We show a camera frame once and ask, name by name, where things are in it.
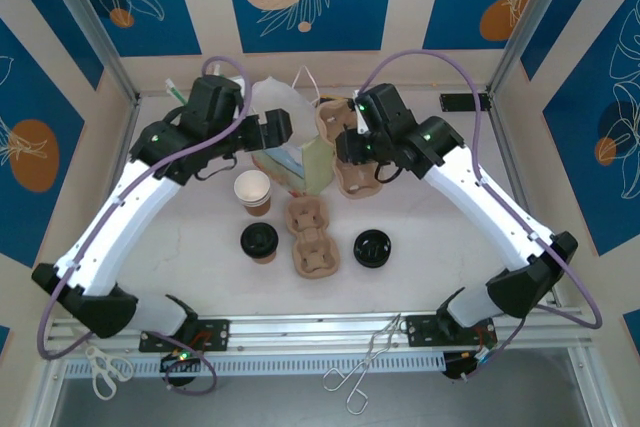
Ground cardboard two-cup carrier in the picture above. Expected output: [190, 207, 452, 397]
[283, 195, 342, 278]

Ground black rectangular wall bracket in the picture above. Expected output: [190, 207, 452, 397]
[438, 93, 492, 112]

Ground white slotted cable tray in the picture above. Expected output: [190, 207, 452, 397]
[64, 354, 446, 378]

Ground brown paper coffee cup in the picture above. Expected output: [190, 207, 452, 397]
[248, 246, 278, 265]

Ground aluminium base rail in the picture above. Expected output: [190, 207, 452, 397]
[42, 309, 596, 358]

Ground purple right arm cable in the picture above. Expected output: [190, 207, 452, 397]
[360, 49, 604, 386]

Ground white paper gift bag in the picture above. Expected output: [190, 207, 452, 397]
[248, 65, 337, 198]

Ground stack of brown paper cups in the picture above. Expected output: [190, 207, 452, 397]
[233, 169, 274, 219]

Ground aluminium side rail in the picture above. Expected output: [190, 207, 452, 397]
[487, 91, 564, 308]
[117, 96, 144, 158]

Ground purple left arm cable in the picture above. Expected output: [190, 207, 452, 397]
[37, 55, 251, 396]

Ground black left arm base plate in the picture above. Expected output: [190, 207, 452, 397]
[138, 317, 231, 353]

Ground aluminium frame post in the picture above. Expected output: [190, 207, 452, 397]
[34, 0, 141, 106]
[487, 0, 584, 98]

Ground metal wire tongs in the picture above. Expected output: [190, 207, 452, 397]
[322, 314, 405, 416]

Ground stack of cardboard cup carriers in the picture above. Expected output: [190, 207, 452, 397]
[313, 95, 385, 202]

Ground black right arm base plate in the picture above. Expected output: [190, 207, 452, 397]
[405, 314, 499, 348]

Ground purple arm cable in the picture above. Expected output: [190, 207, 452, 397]
[37, 55, 251, 396]
[360, 49, 604, 386]

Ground white scissors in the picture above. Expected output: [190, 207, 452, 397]
[84, 345, 135, 401]

